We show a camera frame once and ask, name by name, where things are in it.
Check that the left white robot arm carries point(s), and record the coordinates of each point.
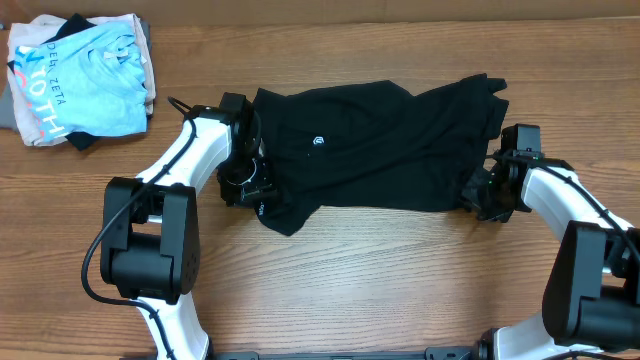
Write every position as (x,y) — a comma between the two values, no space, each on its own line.
(149,244)

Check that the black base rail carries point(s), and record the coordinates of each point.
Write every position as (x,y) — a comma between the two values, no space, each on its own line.
(430,353)

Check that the grey folded garment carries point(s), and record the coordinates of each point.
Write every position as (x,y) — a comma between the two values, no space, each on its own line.
(6,112)

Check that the black polo shirt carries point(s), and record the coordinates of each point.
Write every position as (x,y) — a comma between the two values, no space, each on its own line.
(375,145)

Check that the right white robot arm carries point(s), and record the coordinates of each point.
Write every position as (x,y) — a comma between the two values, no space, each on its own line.
(590,306)

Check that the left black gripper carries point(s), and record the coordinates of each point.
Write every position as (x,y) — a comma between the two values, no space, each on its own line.
(267,183)

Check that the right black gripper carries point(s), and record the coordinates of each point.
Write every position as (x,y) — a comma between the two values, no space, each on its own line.
(477,198)

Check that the light blue printed t-shirt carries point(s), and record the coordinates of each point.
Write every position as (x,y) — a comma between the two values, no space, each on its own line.
(90,81)

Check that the beige folded garment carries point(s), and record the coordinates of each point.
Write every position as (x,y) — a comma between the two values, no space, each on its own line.
(143,41)

